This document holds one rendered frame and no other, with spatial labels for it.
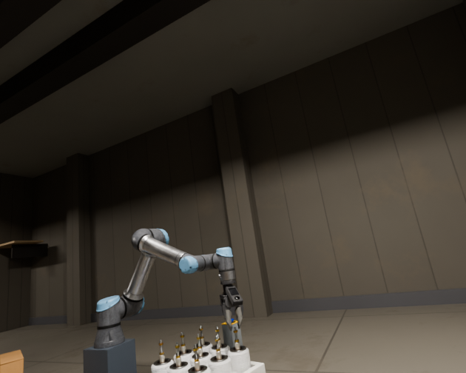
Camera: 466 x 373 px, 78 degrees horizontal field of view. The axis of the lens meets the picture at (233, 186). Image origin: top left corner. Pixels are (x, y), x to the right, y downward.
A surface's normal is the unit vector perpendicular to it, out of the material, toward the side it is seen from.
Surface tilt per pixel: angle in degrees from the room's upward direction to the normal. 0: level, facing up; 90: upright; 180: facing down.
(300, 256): 90
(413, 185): 90
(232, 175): 90
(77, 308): 90
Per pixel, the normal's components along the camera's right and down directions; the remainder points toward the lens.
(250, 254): -0.45, -0.15
